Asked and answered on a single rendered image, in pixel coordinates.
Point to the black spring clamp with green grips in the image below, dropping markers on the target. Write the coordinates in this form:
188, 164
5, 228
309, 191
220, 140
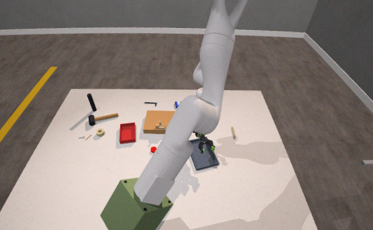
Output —
205, 141

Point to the wooden-handled black mallet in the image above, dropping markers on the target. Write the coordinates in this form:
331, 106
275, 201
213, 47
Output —
92, 119

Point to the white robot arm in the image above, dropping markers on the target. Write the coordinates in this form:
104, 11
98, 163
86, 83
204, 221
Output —
200, 113

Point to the tan hollow cylinder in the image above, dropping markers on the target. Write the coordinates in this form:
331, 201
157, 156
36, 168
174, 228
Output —
100, 132

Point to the light wooden board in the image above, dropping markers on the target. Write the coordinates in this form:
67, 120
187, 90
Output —
153, 117

